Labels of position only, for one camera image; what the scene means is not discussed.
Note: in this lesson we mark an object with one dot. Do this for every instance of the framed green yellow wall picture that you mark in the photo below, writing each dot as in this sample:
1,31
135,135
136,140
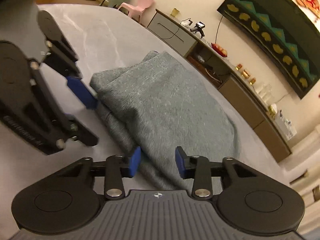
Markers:
284,33

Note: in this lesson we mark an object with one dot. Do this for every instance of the white tissue box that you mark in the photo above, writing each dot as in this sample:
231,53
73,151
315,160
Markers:
285,126

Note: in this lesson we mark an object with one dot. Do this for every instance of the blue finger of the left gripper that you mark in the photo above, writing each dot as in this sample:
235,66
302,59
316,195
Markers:
82,132
82,92

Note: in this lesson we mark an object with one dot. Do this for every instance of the long grey tv sideboard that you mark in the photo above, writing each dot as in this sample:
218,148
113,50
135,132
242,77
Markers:
224,76

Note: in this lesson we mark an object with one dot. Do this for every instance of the clear drinking glasses group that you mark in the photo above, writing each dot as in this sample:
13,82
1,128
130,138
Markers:
265,92

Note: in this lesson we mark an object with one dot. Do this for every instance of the pink plastic child chair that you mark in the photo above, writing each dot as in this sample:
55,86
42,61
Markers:
137,10

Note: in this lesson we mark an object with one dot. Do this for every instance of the yellow cup on sideboard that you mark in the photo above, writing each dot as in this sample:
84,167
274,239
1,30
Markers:
175,12

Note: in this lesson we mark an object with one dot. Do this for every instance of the grey sweatpants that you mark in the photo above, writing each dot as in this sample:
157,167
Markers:
159,105

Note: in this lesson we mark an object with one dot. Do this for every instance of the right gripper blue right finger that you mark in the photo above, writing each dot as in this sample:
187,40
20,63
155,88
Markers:
198,169

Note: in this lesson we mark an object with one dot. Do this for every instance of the red fruit plate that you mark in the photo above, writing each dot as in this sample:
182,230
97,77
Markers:
221,51

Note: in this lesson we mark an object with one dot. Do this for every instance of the black gadget on sideboard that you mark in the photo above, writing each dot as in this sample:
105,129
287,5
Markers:
199,26

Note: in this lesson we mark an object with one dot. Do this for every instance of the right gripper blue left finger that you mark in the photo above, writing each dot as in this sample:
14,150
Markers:
118,167

